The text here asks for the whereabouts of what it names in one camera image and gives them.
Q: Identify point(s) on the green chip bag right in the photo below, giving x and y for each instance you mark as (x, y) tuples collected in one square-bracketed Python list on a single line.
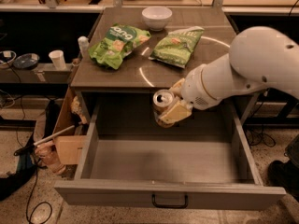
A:
[(177, 47)]

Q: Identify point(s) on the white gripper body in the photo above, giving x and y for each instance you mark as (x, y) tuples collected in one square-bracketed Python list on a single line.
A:
[(193, 89)]

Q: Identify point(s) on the white tube stick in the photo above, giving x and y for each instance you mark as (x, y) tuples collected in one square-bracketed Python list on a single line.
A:
[(46, 139)]

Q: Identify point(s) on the white plastic bottle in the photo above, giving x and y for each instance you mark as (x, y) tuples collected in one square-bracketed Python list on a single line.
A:
[(83, 43)]

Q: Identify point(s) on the green chip bag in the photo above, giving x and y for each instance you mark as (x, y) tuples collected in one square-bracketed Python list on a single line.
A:
[(177, 47), (120, 41)]

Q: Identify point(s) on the cardboard box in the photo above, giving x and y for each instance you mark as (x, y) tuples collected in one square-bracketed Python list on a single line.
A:
[(70, 143)]

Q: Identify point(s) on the black drawer handle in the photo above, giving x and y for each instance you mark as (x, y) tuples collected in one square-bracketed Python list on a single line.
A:
[(169, 202)]

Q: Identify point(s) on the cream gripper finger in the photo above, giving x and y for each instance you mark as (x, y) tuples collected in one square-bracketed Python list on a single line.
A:
[(177, 87), (178, 111)]

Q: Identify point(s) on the dark blue bowl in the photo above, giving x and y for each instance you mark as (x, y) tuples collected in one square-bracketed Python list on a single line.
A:
[(26, 61)]

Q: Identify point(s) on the white ceramic bowl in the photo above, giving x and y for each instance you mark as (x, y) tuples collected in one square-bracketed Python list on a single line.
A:
[(156, 18)]

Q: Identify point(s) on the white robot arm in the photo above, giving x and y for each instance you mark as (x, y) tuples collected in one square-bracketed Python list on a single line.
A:
[(258, 58)]

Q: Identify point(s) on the orange soda can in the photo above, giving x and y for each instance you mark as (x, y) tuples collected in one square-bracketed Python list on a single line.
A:
[(162, 99)]

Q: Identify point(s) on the low grey shelf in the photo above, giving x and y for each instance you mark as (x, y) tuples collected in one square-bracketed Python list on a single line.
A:
[(43, 73)]

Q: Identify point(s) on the grey open top drawer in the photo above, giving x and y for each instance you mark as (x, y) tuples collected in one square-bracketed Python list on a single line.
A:
[(205, 157)]

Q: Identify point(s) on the white bowl far left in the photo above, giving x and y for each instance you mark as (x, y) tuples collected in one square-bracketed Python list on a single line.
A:
[(7, 58)]

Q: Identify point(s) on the white paper cup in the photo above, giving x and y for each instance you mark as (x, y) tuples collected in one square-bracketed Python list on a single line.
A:
[(57, 58)]

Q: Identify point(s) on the grey cabinet with top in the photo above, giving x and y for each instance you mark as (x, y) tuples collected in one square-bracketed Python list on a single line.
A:
[(131, 87)]

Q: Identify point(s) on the green chip bag left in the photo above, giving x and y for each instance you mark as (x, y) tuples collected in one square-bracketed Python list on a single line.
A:
[(120, 41)]

